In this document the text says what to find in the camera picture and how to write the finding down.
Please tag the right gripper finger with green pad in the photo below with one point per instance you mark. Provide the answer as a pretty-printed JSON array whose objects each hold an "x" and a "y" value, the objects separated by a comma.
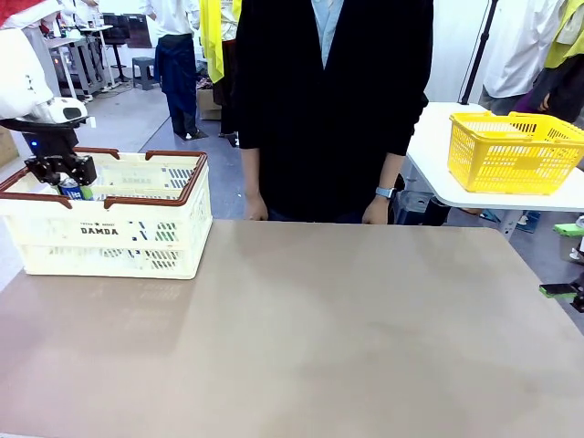
[
  {"x": 568, "y": 229},
  {"x": 559, "y": 290}
]

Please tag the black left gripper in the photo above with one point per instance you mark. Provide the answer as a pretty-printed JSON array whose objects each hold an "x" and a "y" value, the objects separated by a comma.
[{"x": 50, "y": 143}]

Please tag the blue drink can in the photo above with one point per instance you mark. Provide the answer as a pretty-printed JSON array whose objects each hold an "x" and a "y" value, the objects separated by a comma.
[{"x": 73, "y": 190}]

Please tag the person's left forearm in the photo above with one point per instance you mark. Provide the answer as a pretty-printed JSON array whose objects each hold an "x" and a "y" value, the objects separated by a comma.
[{"x": 393, "y": 171}]

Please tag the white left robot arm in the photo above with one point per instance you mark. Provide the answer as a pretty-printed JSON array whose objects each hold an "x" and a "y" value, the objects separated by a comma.
[{"x": 20, "y": 77}]

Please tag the yellow plastic shopping basket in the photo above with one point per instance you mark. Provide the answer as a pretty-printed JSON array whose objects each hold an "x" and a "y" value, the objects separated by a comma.
[{"x": 511, "y": 155}]

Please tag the person's left hand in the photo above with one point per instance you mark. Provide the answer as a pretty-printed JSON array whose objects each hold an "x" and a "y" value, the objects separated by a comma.
[{"x": 376, "y": 212}]

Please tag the person's right hand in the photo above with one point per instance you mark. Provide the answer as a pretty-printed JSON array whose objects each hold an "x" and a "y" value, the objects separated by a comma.
[{"x": 256, "y": 207}]

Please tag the background work desk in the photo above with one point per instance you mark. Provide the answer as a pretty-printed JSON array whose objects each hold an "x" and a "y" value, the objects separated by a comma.
[{"x": 86, "y": 50}]

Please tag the grey plastic stool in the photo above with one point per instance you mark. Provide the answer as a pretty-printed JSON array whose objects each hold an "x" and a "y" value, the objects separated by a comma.
[{"x": 145, "y": 72}]

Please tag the bystander with blue jacket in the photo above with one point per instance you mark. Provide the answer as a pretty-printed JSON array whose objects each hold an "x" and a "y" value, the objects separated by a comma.
[{"x": 178, "y": 68}]

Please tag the black monitor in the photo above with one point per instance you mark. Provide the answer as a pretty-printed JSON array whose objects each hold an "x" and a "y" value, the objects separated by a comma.
[{"x": 128, "y": 29}]

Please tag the white side table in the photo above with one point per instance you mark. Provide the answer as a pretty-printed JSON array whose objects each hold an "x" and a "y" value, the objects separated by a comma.
[{"x": 433, "y": 150}]

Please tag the cardboard box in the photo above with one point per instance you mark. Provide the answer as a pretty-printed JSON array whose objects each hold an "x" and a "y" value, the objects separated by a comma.
[{"x": 209, "y": 104}]

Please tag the bystander in yellow vest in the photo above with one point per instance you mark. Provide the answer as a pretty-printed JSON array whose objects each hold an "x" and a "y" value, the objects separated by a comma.
[{"x": 566, "y": 59}]

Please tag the bystander in white shirt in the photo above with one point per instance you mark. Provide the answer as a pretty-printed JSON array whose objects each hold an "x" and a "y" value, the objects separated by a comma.
[{"x": 520, "y": 50}]

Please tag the light blue wristwatch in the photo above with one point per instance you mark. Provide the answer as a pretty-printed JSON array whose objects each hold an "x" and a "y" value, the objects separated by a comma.
[{"x": 385, "y": 192}]

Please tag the hanging yellow garment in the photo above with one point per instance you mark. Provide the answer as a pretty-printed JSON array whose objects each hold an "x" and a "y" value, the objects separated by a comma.
[{"x": 212, "y": 36}]

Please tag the black tripod pole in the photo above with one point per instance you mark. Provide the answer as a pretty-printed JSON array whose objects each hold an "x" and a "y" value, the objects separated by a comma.
[{"x": 476, "y": 50}]

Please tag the person in black cardigan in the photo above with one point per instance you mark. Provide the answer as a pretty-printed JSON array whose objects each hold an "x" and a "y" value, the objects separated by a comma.
[{"x": 328, "y": 114}]

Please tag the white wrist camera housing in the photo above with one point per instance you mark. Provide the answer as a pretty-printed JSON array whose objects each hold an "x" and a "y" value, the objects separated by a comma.
[{"x": 67, "y": 111}]

